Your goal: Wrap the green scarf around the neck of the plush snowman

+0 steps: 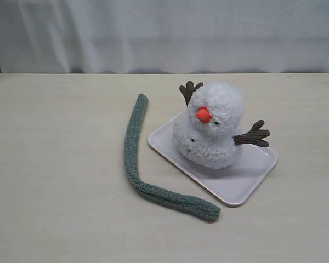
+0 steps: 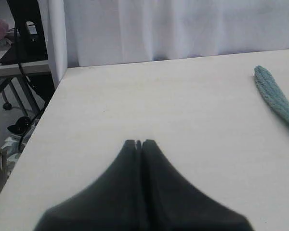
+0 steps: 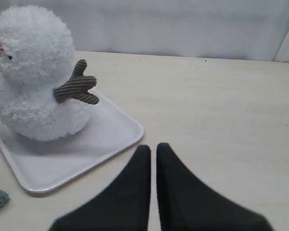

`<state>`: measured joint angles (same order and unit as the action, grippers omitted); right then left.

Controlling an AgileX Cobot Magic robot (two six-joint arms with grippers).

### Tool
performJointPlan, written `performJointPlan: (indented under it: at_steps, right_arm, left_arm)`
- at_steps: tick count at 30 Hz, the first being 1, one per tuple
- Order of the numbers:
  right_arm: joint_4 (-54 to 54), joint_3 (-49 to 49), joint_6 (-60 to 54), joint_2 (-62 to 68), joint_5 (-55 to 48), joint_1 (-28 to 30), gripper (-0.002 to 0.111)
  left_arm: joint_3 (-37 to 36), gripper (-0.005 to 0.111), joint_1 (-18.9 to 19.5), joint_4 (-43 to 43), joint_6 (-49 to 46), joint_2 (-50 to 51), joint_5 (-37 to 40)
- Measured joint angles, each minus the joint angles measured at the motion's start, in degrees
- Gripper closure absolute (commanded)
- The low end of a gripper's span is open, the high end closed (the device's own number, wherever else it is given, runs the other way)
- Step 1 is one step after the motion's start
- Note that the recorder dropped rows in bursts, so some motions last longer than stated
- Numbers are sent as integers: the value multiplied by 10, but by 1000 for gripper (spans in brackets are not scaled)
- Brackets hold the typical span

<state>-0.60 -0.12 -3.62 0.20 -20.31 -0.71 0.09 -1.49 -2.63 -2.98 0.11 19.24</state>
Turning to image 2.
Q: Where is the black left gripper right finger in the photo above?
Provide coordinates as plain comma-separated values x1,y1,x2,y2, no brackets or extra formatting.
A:
141,140,253,231

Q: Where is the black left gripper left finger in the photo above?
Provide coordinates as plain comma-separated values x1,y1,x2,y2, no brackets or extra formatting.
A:
35,140,145,231

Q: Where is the green knitted scarf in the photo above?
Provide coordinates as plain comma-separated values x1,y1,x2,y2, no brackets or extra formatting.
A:
254,65,289,126

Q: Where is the white curtain backdrop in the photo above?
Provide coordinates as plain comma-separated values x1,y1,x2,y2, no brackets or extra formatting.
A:
64,0,289,66

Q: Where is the grey side table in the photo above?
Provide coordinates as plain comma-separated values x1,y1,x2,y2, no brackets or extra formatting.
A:
0,47,51,114

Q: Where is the black equipment on side table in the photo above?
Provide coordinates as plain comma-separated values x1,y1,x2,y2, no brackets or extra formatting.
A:
0,0,48,65

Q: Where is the black cable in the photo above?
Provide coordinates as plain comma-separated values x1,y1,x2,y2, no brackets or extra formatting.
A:
13,21,46,150

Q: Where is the white partition post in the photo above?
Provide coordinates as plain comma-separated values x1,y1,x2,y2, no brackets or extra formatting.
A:
38,0,67,87

